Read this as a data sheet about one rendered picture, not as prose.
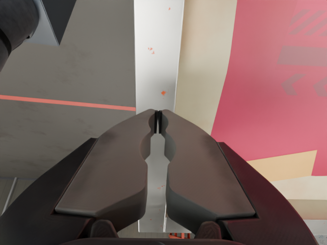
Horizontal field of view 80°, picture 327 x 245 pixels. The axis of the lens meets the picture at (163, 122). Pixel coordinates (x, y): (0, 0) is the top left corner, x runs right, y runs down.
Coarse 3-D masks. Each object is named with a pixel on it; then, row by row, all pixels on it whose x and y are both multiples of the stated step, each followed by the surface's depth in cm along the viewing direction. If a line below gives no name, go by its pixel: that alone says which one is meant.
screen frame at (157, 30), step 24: (144, 0) 14; (168, 0) 14; (144, 24) 15; (168, 24) 15; (144, 48) 16; (168, 48) 16; (144, 72) 17; (168, 72) 17; (144, 96) 18; (168, 96) 18; (144, 216) 27; (312, 216) 29
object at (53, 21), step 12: (36, 0) 35; (48, 0) 37; (60, 0) 42; (72, 0) 49; (48, 12) 38; (60, 12) 43; (48, 24) 39; (60, 24) 43; (36, 36) 42; (48, 36) 41; (60, 36) 44
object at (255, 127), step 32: (256, 0) 17; (288, 0) 18; (256, 32) 19; (256, 64) 20; (224, 96) 22; (256, 96) 22; (224, 128) 24; (256, 128) 24; (288, 128) 24; (320, 128) 24; (320, 160) 27
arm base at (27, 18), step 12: (0, 0) 30; (12, 0) 31; (24, 0) 33; (0, 12) 30; (12, 12) 32; (24, 12) 33; (36, 12) 36; (0, 24) 30; (12, 24) 32; (24, 24) 34; (36, 24) 38; (0, 36) 30; (12, 36) 33; (24, 36) 36; (12, 48) 34
